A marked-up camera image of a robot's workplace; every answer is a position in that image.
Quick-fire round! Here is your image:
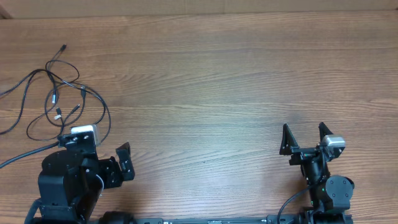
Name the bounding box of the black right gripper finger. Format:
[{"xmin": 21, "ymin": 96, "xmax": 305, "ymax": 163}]
[
  {"xmin": 318, "ymin": 122, "xmax": 333, "ymax": 143},
  {"xmin": 279, "ymin": 123, "xmax": 299, "ymax": 156}
]

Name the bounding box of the black usb cable silver plug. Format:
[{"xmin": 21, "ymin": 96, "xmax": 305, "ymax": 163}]
[{"xmin": 25, "ymin": 75, "xmax": 86, "ymax": 141}]

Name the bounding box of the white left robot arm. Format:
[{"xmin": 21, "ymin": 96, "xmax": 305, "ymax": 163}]
[{"xmin": 24, "ymin": 142, "xmax": 135, "ymax": 224}]

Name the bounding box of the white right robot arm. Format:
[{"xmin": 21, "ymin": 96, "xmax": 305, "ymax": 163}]
[{"xmin": 275, "ymin": 122, "xmax": 354, "ymax": 224}]

